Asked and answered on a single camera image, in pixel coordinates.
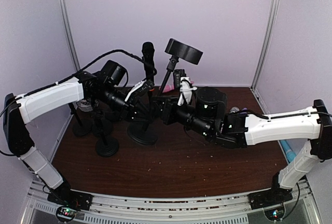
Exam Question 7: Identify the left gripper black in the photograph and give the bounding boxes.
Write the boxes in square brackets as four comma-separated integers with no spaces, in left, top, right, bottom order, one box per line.
[95,83,154,123]

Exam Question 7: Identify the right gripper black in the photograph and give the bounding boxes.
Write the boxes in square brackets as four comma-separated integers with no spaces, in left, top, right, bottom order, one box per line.
[150,95,214,139]

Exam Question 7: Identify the pink microphone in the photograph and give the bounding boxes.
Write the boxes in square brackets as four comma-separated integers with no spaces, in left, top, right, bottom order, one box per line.
[164,85,174,92]

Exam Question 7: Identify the black stand of blue mic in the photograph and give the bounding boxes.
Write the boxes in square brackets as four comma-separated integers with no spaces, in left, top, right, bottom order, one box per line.
[92,129,119,157]

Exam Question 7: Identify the black stand of glitter mic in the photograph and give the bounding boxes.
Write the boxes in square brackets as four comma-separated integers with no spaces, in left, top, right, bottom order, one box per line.
[157,38,204,97]

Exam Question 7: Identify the glitter mic silver head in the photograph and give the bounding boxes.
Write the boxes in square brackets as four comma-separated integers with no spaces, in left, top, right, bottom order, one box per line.
[230,107,239,113]

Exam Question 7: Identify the light blue microphone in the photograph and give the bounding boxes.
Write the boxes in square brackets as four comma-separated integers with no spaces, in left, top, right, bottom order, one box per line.
[280,140,296,163]

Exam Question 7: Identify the black stand of purple mic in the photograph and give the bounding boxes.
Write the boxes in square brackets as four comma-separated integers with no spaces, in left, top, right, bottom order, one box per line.
[104,105,122,122]

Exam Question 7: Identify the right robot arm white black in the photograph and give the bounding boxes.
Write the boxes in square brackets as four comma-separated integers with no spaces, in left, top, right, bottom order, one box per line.
[153,87,331,207]

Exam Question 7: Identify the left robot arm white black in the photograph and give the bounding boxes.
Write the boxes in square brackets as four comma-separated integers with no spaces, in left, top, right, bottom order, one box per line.
[3,60,154,205]

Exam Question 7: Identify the tape roll at back left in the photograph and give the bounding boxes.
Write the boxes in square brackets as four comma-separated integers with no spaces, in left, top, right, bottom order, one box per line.
[76,100,93,112]

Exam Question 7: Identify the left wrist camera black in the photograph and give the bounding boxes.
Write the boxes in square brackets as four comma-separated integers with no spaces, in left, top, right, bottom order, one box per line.
[133,80,154,95]

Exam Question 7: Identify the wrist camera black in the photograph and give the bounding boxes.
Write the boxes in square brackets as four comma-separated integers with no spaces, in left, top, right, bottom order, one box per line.
[133,80,154,95]
[173,69,186,90]

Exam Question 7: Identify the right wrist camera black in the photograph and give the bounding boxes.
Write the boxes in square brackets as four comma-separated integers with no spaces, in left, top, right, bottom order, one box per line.
[173,69,186,90]

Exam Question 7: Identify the black mic orange ring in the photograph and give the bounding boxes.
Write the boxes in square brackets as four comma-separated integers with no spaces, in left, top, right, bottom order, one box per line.
[141,41,157,90]

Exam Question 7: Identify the right aluminium corner post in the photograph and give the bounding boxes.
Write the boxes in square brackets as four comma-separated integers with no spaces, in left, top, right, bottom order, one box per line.
[251,0,280,91]

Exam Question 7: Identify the aluminium corner post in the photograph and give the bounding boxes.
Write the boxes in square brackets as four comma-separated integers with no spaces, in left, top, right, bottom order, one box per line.
[251,0,280,91]
[58,0,80,71]

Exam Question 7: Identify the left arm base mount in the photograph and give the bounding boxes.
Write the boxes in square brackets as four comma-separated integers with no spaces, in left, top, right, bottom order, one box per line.
[47,190,93,223]

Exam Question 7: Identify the left arm braided black cable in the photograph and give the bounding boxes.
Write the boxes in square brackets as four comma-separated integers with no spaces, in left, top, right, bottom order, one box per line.
[0,49,156,157]

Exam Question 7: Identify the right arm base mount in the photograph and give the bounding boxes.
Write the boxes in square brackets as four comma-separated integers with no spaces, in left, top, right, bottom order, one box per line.
[248,189,293,222]

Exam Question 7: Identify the left aluminium corner post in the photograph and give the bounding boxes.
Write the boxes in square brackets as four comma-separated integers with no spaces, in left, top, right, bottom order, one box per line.
[58,0,80,71]

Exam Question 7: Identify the front aluminium rail frame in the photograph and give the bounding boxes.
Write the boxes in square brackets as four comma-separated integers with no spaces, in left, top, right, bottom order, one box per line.
[22,174,324,224]

